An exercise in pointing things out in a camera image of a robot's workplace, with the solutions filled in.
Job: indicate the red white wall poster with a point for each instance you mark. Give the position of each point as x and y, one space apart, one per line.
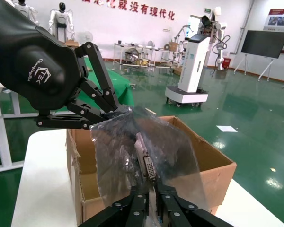
278 21

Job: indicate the white floor fan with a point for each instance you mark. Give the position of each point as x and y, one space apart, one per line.
85 36

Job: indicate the metal frame workbench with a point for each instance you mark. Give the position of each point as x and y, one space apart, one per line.
135 50

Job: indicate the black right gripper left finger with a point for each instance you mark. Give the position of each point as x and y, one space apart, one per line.
137 208

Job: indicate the black monitor on stand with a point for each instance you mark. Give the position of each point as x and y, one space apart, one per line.
262 43

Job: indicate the white paper sheet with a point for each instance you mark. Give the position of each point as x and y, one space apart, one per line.
227 128

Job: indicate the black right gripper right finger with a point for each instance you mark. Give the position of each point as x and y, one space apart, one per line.
170 210

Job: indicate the white black humanoid robot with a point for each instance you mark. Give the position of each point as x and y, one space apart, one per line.
61 23
23 7

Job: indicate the white table frame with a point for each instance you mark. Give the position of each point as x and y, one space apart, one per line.
0 132

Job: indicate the white mobile kiosk robot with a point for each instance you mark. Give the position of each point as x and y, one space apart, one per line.
191 66

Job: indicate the translucent grey antistatic bag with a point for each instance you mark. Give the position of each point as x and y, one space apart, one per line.
113 146

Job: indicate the graphics card with metal bracket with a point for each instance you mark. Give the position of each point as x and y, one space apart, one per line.
149 168

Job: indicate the small red box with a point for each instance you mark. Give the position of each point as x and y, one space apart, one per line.
226 63

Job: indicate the open brown cardboard box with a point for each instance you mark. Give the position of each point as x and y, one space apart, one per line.
217 179

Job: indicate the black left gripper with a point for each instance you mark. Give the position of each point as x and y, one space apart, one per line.
26 59

